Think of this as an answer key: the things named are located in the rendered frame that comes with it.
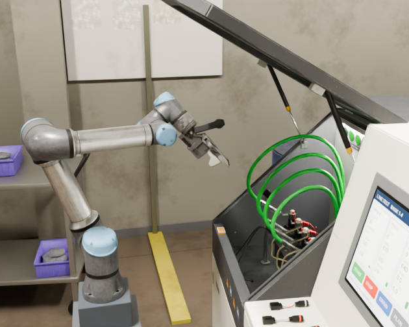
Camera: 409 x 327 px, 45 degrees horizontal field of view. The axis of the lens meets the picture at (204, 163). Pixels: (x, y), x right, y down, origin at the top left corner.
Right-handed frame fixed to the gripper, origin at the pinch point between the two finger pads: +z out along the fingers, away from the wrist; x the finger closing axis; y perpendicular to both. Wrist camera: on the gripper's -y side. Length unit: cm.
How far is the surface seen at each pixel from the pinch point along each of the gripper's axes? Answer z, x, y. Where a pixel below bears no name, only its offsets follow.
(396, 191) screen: 31, 57, -31
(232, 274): 30.8, 8.4, 25.7
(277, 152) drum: 26, -179, -17
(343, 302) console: 49, 45, -1
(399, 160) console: 27, 55, -37
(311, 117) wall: 30, -252, -59
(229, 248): 26.3, -11.1, 24.0
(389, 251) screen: 40, 61, -19
